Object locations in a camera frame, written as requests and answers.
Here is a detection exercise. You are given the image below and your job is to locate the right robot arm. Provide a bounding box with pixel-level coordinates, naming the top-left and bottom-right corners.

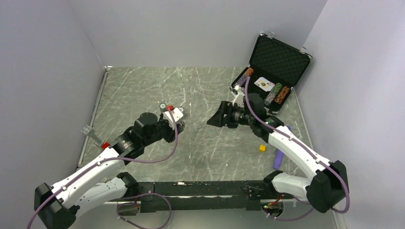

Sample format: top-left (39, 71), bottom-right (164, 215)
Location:
top-left (207, 94), bottom-right (350, 213)

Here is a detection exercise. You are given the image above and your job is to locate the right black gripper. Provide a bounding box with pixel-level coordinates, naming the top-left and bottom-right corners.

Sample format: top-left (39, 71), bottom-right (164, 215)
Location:
top-left (207, 101), bottom-right (255, 128)

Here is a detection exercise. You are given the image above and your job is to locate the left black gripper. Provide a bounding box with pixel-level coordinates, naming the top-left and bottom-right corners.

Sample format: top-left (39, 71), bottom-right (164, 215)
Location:
top-left (143, 110), bottom-right (183, 146)

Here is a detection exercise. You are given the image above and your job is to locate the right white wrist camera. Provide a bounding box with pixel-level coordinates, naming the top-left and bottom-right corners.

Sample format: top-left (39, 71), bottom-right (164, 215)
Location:
top-left (231, 85), bottom-right (245, 107)

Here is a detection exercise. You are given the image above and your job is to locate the purple cylinder tool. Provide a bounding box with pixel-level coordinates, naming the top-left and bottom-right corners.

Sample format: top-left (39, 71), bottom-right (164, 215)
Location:
top-left (272, 126), bottom-right (292, 171)

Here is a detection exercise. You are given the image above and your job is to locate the grey lego brick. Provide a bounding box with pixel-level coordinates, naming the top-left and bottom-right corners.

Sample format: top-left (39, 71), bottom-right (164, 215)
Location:
top-left (81, 125), bottom-right (95, 136)

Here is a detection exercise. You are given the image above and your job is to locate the black aluminium poker case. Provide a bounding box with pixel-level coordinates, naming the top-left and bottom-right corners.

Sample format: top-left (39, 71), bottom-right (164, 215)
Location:
top-left (230, 33), bottom-right (313, 114)

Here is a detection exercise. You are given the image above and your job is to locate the green purple chip row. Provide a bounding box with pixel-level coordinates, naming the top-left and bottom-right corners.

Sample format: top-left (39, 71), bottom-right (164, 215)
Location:
top-left (264, 83), bottom-right (282, 106)

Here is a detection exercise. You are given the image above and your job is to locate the yellow cube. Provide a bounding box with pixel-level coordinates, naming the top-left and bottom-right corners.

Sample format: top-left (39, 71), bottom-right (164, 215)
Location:
top-left (258, 145), bottom-right (266, 153)

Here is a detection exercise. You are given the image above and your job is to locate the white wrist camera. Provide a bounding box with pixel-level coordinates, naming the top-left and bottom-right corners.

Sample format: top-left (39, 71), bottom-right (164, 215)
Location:
top-left (231, 85), bottom-right (245, 107)
top-left (163, 105), bottom-right (184, 125)

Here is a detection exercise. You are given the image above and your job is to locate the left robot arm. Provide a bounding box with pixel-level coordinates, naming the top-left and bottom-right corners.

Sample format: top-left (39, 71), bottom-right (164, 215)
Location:
top-left (34, 106), bottom-right (185, 229)

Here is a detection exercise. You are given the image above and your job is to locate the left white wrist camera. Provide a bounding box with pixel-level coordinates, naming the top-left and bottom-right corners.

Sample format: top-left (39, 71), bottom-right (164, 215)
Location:
top-left (163, 105), bottom-right (184, 125)

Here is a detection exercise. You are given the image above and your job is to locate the purple orange chip row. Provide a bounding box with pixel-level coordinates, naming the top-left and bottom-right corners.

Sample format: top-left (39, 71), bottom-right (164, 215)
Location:
top-left (233, 67), bottom-right (254, 88)

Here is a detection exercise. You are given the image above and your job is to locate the ace of spades card deck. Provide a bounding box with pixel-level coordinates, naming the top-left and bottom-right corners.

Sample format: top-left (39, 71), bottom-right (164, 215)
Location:
top-left (254, 77), bottom-right (275, 92)

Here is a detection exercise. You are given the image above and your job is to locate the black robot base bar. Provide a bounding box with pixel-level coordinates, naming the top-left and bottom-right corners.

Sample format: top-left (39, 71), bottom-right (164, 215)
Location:
top-left (113, 180), bottom-right (292, 213)

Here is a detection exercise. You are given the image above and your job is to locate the orange black chip row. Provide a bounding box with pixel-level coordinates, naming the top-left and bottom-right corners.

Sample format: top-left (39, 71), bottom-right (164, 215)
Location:
top-left (275, 86), bottom-right (290, 104)

